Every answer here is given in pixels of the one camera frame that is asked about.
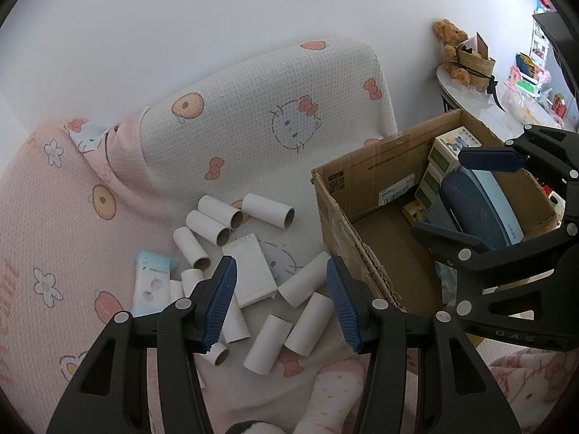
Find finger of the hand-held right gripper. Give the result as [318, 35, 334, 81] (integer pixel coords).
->
[411, 221, 579, 291]
[458, 124, 579, 218]

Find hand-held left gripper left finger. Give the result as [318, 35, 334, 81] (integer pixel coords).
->
[45, 255, 238, 434]

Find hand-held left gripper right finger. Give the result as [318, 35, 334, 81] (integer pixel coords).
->
[326, 255, 528, 434]

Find brown cardboard box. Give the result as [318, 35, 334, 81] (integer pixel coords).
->
[310, 108, 562, 349]

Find pile of cardboard tubes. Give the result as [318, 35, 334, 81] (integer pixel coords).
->
[172, 192, 333, 376]

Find white green printed carton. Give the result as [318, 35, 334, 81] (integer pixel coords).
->
[414, 178, 441, 209]
[427, 125, 484, 168]
[423, 163, 453, 191]

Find blue two-tone case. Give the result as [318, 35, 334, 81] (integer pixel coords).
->
[427, 165, 528, 254]

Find white round table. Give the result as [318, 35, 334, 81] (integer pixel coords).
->
[435, 63, 579, 139]

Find crinkled clear plastic wrap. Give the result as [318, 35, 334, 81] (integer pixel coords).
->
[502, 87, 562, 128]

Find pink fleece blanket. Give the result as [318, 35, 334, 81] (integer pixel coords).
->
[475, 348, 575, 434]

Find blue white tissue packet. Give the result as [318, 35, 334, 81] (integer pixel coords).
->
[131, 248, 179, 319]

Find pink dotted sock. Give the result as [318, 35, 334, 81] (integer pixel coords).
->
[289, 357, 367, 434]

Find woven straw basket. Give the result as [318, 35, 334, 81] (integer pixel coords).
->
[457, 38, 496, 89]

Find colourful toy set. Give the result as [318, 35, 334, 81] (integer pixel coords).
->
[509, 52, 551, 97]

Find brown card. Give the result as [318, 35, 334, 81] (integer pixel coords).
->
[473, 31, 492, 60]

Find brown teddy bear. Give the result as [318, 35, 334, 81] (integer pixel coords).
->
[432, 18, 473, 86]

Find pink printed waffle blanket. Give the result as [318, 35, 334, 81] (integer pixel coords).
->
[0, 118, 408, 434]

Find pink cartoon print blanket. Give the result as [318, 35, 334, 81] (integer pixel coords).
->
[138, 36, 399, 227]

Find black strap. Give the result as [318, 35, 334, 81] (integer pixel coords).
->
[466, 65, 507, 110]

